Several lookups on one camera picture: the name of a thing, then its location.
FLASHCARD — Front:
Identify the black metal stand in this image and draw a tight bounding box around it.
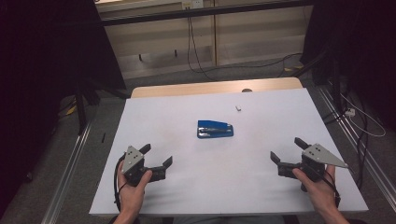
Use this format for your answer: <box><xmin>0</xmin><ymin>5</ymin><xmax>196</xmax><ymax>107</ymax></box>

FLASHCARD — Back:
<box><xmin>73</xmin><ymin>77</ymin><xmax>130</xmax><ymax>136</ymax></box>

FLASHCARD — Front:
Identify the white wall socket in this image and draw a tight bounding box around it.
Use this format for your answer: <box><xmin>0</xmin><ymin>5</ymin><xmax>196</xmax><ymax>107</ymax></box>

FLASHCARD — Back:
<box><xmin>181</xmin><ymin>0</ymin><xmax>205</xmax><ymax>9</ymax></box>

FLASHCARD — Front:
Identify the thin vertical pole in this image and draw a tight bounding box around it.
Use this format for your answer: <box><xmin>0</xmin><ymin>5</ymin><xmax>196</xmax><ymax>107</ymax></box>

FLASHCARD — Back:
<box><xmin>211</xmin><ymin>0</ymin><xmax>219</xmax><ymax>67</ymax></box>

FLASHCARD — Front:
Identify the left hand-held gripper black cable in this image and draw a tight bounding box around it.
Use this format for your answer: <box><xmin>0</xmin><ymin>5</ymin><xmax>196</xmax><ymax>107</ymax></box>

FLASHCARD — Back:
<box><xmin>112</xmin><ymin>152</ymin><xmax>129</xmax><ymax>213</ymax></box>

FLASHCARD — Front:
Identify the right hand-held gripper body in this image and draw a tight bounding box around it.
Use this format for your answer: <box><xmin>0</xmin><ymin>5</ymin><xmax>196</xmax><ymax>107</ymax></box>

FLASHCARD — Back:
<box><xmin>300</xmin><ymin>143</ymin><xmax>349</xmax><ymax>183</ymax></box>

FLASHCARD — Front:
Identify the white cable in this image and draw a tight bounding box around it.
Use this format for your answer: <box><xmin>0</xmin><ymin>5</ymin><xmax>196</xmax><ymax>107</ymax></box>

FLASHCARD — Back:
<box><xmin>339</xmin><ymin>92</ymin><xmax>387</xmax><ymax>138</ymax></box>

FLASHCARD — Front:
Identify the person's right hand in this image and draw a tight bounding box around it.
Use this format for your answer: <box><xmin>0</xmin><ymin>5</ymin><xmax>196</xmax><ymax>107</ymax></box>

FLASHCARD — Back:
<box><xmin>291</xmin><ymin>164</ymin><xmax>340</xmax><ymax>216</ymax></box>

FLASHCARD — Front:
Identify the aluminium floor rail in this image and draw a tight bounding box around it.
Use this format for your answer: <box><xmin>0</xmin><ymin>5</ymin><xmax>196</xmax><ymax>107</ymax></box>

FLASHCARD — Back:
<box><xmin>40</xmin><ymin>119</ymin><xmax>92</xmax><ymax>224</ymax></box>
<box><xmin>317</xmin><ymin>85</ymin><xmax>396</xmax><ymax>204</ymax></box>

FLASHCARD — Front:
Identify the white table cover board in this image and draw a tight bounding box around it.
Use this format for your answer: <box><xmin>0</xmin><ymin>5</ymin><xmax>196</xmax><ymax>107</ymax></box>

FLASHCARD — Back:
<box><xmin>88</xmin><ymin>87</ymin><xmax>370</xmax><ymax>217</ymax></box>

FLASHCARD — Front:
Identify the black horizontal bar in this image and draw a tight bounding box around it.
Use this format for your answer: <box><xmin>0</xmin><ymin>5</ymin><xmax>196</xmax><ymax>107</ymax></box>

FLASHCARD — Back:
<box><xmin>99</xmin><ymin>0</ymin><xmax>314</xmax><ymax>27</ymax></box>

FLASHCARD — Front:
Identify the long black floor cable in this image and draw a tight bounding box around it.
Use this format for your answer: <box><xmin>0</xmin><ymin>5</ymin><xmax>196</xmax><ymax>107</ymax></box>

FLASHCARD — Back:
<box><xmin>214</xmin><ymin>52</ymin><xmax>304</xmax><ymax>78</ymax></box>

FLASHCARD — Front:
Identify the light wooden table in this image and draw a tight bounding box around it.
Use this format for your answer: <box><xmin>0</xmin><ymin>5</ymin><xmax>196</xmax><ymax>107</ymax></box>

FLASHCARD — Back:
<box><xmin>130</xmin><ymin>77</ymin><xmax>304</xmax><ymax>99</ymax></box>

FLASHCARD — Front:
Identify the right hand-held gripper black cable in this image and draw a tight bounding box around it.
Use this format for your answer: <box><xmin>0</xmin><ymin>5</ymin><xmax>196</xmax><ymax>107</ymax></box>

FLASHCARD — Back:
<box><xmin>321</xmin><ymin>167</ymin><xmax>343</xmax><ymax>209</ymax></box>

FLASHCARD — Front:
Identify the hand-held gripper black cable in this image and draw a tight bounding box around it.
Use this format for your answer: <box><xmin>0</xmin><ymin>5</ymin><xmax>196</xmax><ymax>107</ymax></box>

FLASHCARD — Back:
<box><xmin>112</xmin><ymin>152</ymin><xmax>129</xmax><ymax>213</ymax></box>
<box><xmin>321</xmin><ymin>167</ymin><xmax>343</xmax><ymax>209</ymax></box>

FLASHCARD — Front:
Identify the person's left hand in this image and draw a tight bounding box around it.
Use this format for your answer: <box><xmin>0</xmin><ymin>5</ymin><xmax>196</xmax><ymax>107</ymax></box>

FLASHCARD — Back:
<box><xmin>117</xmin><ymin>169</ymin><xmax>153</xmax><ymax>218</ymax></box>

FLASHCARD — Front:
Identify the black floor cable bundle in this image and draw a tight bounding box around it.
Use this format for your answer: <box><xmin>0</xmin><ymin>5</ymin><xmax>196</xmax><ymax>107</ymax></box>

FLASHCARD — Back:
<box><xmin>321</xmin><ymin>90</ymin><xmax>370</xmax><ymax>189</ymax></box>

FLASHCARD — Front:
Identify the black curtain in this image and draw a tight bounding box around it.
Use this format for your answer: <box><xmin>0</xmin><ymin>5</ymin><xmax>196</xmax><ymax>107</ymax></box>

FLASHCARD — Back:
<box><xmin>300</xmin><ymin>0</ymin><xmax>396</xmax><ymax>132</ymax></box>
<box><xmin>0</xmin><ymin>0</ymin><xmax>127</xmax><ymax>216</ymax></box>

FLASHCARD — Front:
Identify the beige wooden cabinet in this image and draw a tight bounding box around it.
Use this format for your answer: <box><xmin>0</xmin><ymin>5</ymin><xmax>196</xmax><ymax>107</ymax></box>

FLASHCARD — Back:
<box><xmin>94</xmin><ymin>0</ymin><xmax>314</xmax><ymax>80</ymax></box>

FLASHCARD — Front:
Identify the hanging black cable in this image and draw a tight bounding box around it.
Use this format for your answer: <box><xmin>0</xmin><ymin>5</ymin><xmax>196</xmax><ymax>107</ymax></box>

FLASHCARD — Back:
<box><xmin>186</xmin><ymin>15</ymin><xmax>219</xmax><ymax>82</ymax></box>
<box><xmin>189</xmin><ymin>17</ymin><xmax>206</xmax><ymax>74</ymax></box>

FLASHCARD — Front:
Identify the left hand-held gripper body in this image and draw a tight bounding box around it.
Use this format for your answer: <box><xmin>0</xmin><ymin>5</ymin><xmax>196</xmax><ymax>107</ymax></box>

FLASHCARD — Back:
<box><xmin>120</xmin><ymin>145</ymin><xmax>153</xmax><ymax>188</ymax></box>

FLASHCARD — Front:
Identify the blue stapler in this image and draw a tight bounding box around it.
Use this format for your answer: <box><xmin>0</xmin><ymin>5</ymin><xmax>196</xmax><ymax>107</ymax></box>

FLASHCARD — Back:
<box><xmin>196</xmin><ymin>119</ymin><xmax>234</xmax><ymax>140</ymax></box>

